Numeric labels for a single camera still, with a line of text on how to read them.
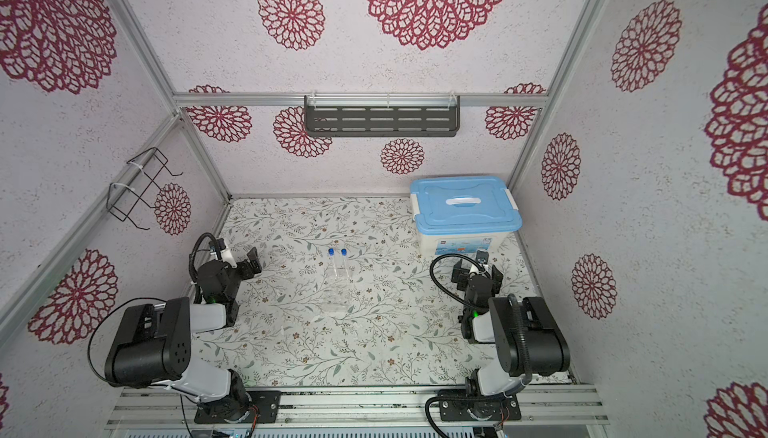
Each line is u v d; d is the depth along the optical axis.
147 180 0.80
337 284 0.96
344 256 0.87
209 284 0.70
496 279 0.81
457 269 0.85
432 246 0.97
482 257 0.78
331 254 0.86
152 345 0.46
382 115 0.94
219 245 0.77
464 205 0.95
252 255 0.85
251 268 0.85
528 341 0.43
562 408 0.76
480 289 0.71
